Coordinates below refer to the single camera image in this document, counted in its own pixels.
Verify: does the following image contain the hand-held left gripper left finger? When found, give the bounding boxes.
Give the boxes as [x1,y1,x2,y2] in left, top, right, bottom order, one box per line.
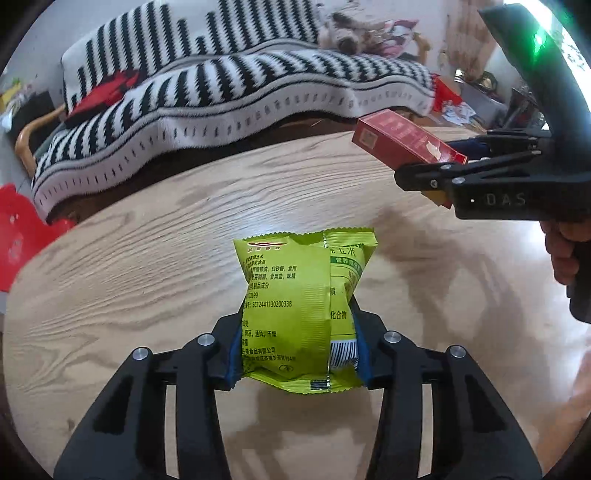
[53,315,245,480]

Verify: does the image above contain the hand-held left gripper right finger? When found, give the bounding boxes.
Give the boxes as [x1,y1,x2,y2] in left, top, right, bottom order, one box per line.
[352,299,544,480]

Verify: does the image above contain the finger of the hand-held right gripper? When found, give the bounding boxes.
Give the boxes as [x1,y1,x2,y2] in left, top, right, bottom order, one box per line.
[447,130,553,161]
[394,154,553,192]

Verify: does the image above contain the red cigarette box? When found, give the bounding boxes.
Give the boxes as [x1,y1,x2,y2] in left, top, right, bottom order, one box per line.
[352,111,468,210]

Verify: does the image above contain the green snack packet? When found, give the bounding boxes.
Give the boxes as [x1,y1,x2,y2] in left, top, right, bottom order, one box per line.
[232,228,378,395]

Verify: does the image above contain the person's right hand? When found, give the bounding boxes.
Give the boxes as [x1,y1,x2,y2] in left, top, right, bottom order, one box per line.
[540,220,581,288]

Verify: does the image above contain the printed leaflets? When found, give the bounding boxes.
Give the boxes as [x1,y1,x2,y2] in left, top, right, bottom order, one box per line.
[441,102,478,125]

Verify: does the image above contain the grey cabinet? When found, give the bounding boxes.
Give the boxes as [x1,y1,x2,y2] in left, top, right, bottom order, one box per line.
[459,83,509,127]

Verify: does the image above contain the red paper bag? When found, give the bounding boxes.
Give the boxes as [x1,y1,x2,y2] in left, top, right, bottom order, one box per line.
[431,76,465,114]

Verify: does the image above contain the dark chair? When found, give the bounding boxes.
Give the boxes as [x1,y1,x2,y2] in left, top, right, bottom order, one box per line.
[501,88,552,132]

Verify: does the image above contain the red pink printed cushion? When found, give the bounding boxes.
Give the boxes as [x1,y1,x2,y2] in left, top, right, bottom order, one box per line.
[367,18,421,58]

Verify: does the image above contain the plush dog toy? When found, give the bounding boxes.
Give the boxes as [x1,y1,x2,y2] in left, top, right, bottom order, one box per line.
[318,10,370,52]

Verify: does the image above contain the black white striped blanket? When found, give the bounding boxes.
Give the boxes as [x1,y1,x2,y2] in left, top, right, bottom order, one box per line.
[31,0,437,220]

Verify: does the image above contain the red plastic stool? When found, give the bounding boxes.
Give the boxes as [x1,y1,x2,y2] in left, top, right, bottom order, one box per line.
[0,184,77,292]

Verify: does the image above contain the red cloth on sofa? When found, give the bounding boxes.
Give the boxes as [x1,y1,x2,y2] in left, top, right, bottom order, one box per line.
[65,69,141,130]

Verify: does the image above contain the black box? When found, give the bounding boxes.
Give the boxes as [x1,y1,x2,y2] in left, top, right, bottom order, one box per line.
[14,92,56,134]

